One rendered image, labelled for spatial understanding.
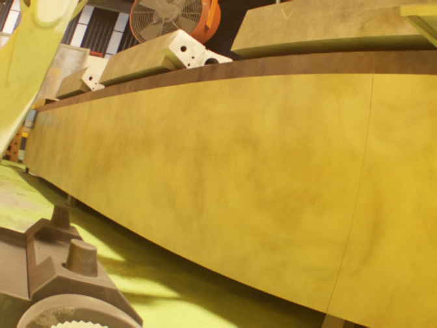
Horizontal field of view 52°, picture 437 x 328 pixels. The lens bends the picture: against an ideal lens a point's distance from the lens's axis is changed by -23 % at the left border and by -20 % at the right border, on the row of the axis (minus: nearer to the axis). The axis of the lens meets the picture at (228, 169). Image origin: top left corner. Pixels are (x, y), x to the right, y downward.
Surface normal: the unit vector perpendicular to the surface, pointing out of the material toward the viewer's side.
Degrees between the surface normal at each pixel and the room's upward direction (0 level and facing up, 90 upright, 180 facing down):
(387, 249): 90
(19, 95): 90
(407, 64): 90
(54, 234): 90
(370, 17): 80
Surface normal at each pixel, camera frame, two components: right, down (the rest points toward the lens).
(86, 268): 0.57, -0.09
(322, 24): -0.78, -0.35
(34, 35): 0.30, 0.47
